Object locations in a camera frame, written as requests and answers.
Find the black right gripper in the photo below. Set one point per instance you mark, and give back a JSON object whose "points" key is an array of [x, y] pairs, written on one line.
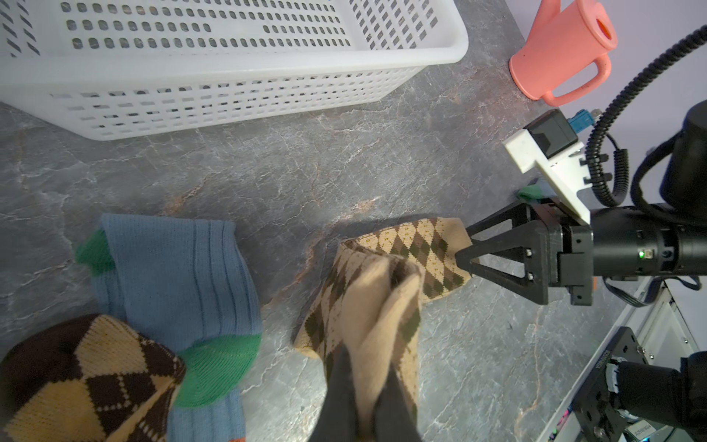
{"points": [[557, 252]]}

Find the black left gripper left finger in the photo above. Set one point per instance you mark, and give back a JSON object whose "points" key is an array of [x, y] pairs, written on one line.
{"points": [[338, 417]]}

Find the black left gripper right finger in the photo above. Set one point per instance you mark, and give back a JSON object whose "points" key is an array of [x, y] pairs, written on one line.
{"points": [[392, 420]]}

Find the dark brown argyle sock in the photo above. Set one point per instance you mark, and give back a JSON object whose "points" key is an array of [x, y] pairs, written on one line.
{"points": [[92, 378]]}

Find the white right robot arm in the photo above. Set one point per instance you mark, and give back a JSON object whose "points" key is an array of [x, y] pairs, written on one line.
{"points": [[663, 234]]}

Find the pink watering can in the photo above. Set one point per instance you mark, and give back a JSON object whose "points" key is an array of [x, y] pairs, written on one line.
{"points": [[562, 42]]}

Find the blue green orange sock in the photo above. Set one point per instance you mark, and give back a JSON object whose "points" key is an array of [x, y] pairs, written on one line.
{"points": [[184, 284]]}

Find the white plastic perforated basket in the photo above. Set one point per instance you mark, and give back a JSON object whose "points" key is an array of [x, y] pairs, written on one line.
{"points": [[110, 70]]}

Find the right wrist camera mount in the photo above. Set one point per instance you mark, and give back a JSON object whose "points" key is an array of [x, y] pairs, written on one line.
{"points": [[551, 145]]}

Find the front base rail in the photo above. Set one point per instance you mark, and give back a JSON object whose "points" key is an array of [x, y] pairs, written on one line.
{"points": [[647, 380]]}

